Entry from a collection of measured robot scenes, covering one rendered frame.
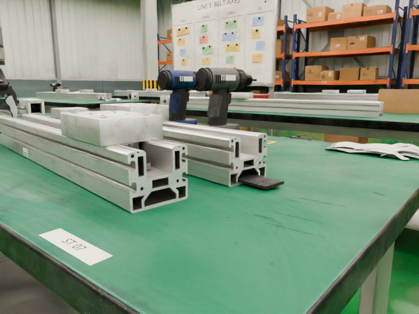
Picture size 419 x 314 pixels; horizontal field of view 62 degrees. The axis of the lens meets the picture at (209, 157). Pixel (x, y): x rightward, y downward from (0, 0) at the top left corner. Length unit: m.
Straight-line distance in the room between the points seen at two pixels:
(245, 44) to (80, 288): 3.76
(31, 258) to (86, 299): 0.12
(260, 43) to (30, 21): 10.46
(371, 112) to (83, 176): 1.75
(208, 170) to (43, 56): 12.98
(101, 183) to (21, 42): 12.75
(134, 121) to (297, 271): 0.33
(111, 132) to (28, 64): 12.78
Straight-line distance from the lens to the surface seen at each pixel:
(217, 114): 0.93
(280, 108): 2.33
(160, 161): 0.54
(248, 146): 0.66
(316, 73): 10.97
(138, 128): 0.56
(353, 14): 10.67
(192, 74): 1.10
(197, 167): 0.66
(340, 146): 0.99
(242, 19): 4.07
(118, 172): 0.50
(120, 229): 0.45
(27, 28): 13.40
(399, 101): 2.55
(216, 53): 4.25
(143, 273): 0.35
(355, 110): 2.16
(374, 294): 1.00
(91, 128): 0.56
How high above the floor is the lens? 0.95
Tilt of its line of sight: 12 degrees down
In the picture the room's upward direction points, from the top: straight up
